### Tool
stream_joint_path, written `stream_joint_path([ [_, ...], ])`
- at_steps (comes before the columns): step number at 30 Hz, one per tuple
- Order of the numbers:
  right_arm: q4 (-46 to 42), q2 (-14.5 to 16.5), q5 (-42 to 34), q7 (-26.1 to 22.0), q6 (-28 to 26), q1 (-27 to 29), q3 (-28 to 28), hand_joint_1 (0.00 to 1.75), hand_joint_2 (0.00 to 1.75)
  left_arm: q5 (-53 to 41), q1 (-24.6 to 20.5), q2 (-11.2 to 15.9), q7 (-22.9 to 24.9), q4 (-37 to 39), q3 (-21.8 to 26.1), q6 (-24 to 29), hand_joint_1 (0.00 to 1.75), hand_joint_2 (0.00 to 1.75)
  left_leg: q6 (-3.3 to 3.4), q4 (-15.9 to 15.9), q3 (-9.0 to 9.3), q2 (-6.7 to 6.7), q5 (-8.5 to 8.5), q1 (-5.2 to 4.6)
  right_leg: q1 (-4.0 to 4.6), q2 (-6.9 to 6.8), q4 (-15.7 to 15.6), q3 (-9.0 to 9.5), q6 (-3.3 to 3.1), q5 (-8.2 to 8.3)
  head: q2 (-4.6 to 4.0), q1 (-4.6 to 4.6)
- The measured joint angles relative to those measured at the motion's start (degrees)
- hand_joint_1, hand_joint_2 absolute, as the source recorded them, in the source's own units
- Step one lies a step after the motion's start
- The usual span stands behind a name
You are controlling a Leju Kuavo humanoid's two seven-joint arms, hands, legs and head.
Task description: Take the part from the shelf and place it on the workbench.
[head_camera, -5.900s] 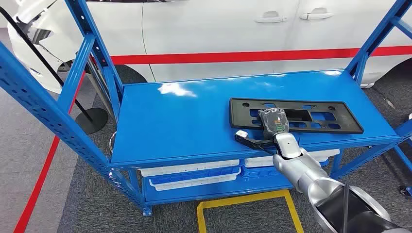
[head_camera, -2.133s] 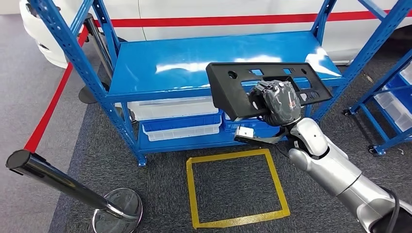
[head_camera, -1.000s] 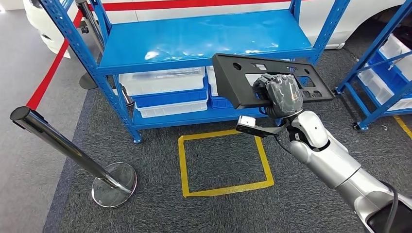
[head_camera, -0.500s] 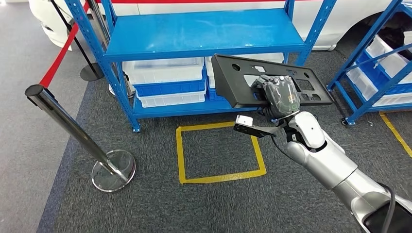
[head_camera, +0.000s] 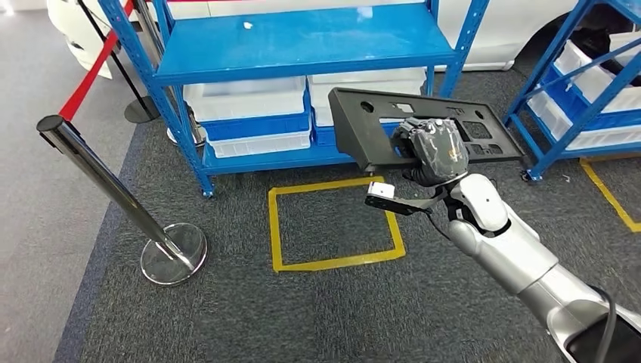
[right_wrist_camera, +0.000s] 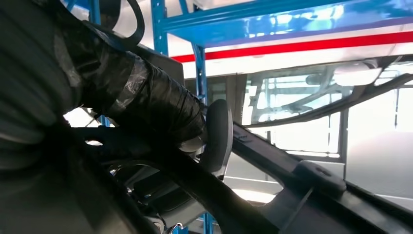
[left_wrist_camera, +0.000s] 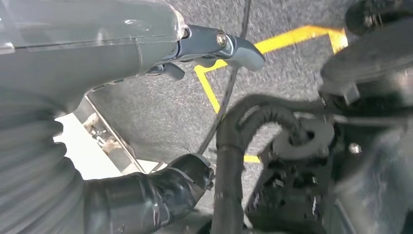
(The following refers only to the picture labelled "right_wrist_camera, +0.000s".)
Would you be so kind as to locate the black curved trim strip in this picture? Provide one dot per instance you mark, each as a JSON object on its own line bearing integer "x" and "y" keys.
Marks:
{"x": 338, "y": 105}

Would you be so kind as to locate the blue metal shelf rack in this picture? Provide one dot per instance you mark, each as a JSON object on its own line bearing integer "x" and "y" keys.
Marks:
{"x": 258, "y": 25}

